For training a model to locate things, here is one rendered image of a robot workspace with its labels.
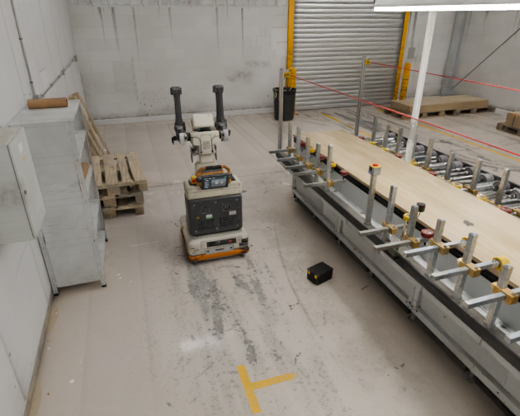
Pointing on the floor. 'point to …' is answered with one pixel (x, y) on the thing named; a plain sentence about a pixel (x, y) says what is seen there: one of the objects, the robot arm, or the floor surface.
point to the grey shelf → (65, 195)
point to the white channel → (420, 83)
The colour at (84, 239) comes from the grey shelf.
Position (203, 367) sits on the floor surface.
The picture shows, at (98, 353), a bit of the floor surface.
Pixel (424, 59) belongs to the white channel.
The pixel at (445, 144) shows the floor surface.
